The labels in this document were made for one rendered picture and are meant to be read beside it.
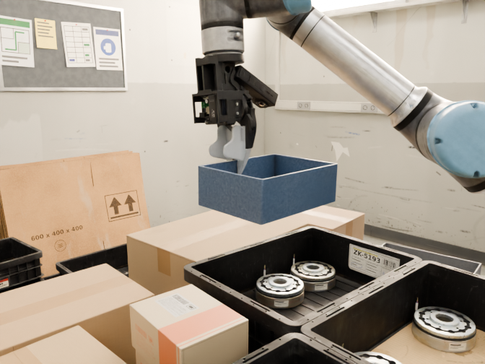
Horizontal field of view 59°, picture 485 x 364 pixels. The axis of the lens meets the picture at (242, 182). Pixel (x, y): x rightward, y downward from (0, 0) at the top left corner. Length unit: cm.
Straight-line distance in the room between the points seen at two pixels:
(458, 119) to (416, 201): 303
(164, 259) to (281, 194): 46
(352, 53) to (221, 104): 28
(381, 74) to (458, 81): 271
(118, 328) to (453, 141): 68
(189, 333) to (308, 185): 30
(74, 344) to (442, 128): 68
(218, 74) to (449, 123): 38
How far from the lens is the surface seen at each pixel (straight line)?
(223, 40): 76
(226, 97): 74
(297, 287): 94
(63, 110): 332
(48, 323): 88
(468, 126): 74
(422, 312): 91
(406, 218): 382
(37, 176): 312
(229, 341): 68
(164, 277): 107
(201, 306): 73
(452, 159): 74
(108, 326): 90
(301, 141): 427
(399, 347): 85
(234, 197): 68
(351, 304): 74
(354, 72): 87
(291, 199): 69
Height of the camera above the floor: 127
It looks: 12 degrees down
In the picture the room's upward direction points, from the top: straight up
